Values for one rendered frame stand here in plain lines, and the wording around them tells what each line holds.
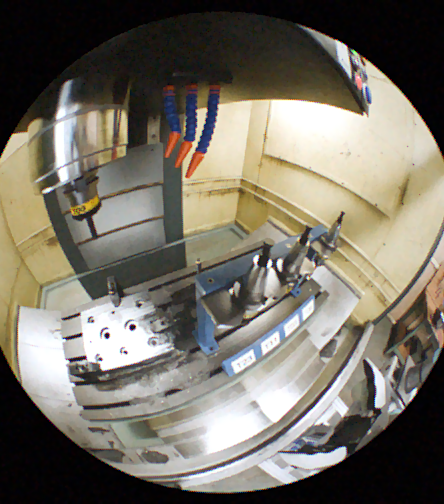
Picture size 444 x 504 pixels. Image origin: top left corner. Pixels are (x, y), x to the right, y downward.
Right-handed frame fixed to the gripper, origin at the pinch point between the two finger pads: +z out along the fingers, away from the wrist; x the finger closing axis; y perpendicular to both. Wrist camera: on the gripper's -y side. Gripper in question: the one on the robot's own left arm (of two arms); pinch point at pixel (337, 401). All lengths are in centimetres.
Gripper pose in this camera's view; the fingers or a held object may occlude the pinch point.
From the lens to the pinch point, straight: 19.8
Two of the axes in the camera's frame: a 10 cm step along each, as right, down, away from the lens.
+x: 8.6, -2.7, 4.3
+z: -5.0, -6.0, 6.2
